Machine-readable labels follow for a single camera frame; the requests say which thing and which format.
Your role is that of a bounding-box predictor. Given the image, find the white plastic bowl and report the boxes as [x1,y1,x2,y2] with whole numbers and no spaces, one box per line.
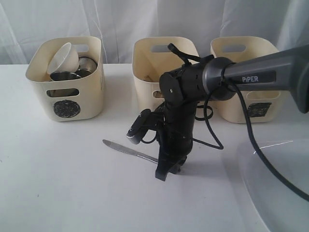
[47,43,79,74]

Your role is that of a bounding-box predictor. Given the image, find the cream bin with circle mark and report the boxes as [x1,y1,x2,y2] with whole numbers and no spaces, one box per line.
[25,36,105,121]

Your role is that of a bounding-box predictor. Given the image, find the black cable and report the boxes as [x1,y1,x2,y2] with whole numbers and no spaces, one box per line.
[141,43,309,201]

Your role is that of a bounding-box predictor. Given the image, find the large steel cup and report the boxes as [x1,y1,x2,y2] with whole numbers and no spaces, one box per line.
[47,71,81,98]

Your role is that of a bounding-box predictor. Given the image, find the cream bin with triangle mark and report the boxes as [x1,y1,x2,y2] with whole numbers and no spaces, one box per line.
[132,37,199,111]

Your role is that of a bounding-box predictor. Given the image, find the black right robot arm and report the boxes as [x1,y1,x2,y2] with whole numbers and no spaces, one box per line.
[155,44,309,181]

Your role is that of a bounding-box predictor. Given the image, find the white rectangular plate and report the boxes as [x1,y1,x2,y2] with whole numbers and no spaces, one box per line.
[225,139,309,232]

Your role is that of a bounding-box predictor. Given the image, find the steel knife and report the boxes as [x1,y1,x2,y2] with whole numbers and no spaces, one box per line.
[102,139,158,164]

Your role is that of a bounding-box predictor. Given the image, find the white backdrop curtain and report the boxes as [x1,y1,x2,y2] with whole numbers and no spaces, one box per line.
[0,0,309,64]

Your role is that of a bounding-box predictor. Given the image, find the cream bin with square mark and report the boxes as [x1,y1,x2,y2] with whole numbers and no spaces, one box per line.
[211,36,289,123]

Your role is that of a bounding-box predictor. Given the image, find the small steel cup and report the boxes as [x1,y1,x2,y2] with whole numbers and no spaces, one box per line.
[75,57,98,78]

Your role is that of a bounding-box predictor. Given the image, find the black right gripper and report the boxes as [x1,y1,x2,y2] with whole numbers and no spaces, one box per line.
[150,101,196,181]

